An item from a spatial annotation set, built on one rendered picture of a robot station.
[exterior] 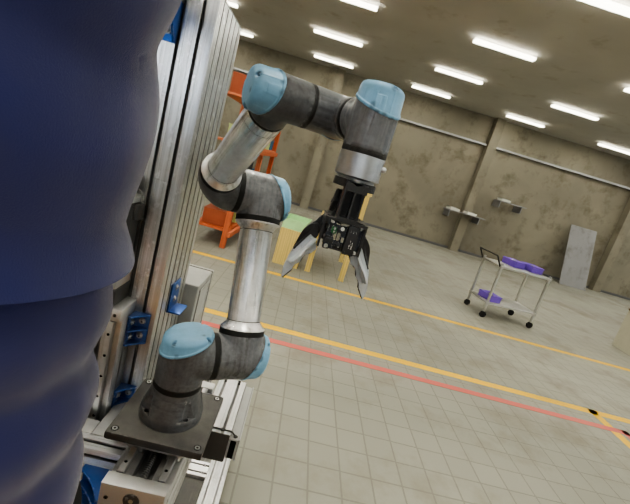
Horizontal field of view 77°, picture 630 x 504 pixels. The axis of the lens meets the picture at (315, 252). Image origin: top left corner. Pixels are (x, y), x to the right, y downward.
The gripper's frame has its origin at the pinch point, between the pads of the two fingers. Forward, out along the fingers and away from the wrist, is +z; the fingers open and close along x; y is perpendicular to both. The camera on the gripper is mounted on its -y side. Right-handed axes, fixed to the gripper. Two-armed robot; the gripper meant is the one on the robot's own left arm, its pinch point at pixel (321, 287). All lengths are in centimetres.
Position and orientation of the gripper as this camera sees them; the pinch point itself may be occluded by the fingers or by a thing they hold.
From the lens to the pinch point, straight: 72.6
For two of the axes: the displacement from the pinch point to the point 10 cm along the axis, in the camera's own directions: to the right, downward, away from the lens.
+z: -2.7, 9.4, 2.2
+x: 9.6, 2.7, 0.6
